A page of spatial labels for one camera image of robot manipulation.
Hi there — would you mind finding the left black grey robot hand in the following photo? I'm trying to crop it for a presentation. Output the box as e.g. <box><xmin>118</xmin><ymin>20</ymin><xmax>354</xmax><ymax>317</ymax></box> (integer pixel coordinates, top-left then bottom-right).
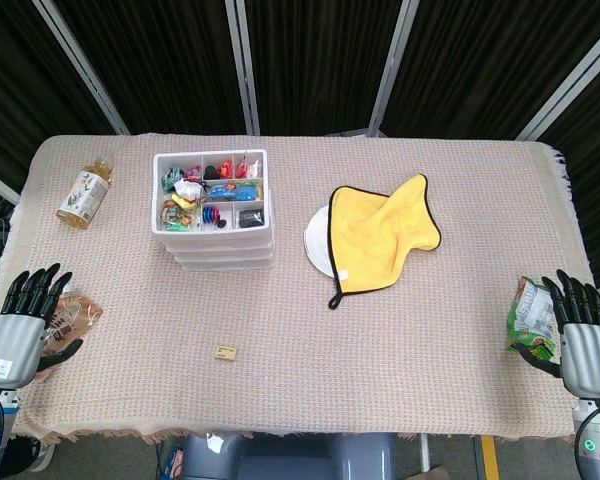
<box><xmin>0</xmin><ymin>263</ymin><xmax>85</xmax><ymax>391</ymax></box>

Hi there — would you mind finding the right black grey robot hand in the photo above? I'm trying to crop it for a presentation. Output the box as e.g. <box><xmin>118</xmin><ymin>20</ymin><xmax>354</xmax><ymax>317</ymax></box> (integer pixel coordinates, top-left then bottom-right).
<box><xmin>514</xmin><ymin>268</ymin><xmax>600</xmax><ymax>400</ymax></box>

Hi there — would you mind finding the clear plastic drawer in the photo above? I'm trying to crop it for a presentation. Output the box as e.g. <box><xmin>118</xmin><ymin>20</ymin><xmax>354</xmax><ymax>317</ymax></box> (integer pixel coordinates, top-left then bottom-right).
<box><xmin>162</xmin><ymin>238</ymin><xmax>275</xmax><ymax>252</ymax></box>
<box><xmin>179</xmin><ymin>259</ymin><xmax>276</xmax><ymax>273</ymax></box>
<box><xmin>172</xmin><ymin>248</ymin><xmax>276</xmax><ymax>263</ymax></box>

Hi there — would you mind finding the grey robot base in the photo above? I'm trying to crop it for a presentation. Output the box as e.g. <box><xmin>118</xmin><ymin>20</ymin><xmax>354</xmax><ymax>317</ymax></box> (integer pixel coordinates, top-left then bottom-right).
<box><xmin>179</xmin><ymin>432</ymin><xmax>396</xmax><ymax>480</ymax></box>

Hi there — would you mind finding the green snack bag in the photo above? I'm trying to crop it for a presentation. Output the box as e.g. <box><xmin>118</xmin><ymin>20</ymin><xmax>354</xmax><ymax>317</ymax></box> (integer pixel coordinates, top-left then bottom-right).
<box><xmin>507</xmin><ymin>275</ymin><xmax>562</xmax><ymax>360</ymax></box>

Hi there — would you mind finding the orange spout pouch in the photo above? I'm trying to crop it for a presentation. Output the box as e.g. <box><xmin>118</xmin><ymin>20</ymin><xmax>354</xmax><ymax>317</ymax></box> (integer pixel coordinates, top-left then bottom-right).
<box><xmin>34</xmin><ymin>292</ymin><xmax>104</xmax><ymax>384</ymax></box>

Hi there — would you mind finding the tea bottle white label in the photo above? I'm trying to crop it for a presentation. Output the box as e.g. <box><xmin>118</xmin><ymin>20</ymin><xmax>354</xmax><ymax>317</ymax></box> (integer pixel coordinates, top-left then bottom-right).
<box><xmin>55</xmin><ymin>157</ymin><xmax>115</xmax><ymax>231</ymax></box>

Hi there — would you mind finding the blue packet on floor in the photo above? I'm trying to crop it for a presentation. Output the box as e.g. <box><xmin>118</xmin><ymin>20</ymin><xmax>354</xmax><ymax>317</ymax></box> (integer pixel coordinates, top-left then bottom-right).
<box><xmin>162</xmin><ymin>444</ymin><xmax>186</xmax><ymax>480</ymax></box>

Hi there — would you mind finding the colourful candy pile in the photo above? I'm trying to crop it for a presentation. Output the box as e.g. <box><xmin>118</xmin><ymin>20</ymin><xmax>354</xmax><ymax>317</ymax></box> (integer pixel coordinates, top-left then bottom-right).
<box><xmin>160</xmin><ymin>200</ymin><xmax>201</xmax><ymax>233</ymax></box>

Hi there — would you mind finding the white crumpled wrapper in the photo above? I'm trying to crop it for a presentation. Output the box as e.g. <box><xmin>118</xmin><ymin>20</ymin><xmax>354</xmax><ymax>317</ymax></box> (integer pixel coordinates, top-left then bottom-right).
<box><xmin>173</xmin><ymin>178</ymin><xmax>204</xmax><ymax>201</ymax></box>

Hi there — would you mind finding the yellow cloth black trim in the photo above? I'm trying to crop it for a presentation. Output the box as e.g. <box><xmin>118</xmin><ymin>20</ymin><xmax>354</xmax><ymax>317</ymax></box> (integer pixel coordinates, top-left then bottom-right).
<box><xmin>327</xmin><ymin>172</ymin><xmax>442</xmax><ymax>311</ymax></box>

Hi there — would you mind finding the blue toy car package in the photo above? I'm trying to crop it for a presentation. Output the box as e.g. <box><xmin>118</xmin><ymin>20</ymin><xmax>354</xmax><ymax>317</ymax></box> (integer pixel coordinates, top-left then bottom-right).
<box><xmin>207</xmin><ymin>180</ymin><xmax>260</xmax><ymax>201</ymax></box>

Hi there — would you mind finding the beige woven tablecloth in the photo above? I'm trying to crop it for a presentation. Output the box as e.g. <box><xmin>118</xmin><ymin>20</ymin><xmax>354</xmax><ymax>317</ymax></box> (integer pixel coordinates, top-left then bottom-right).
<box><xmin>0</xmin><ymin>132</ymin><xmax>596</xmax><ymax>446</ymax></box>

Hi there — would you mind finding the white plate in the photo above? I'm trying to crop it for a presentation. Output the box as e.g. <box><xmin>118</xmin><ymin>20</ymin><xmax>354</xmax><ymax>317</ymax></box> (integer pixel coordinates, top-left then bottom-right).
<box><xmin>303</xmin><ymin>204</ymin><xmax>337</xmax><ymax>279</ymax></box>

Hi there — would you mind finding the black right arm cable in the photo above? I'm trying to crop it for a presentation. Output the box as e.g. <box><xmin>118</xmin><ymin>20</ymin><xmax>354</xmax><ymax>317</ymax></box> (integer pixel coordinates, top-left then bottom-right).
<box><xmin>573</xmin><ymin>399</ymin><xmax>600</xmax><ymax>480</ymax></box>

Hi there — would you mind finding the white drawer organizer box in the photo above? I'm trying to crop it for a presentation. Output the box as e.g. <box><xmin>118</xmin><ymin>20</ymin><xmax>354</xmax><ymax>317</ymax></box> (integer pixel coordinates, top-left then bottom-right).
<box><xmin>152</xmin><ymin>148</ymin><xmax>276</xmax><ymax>273</ymax></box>

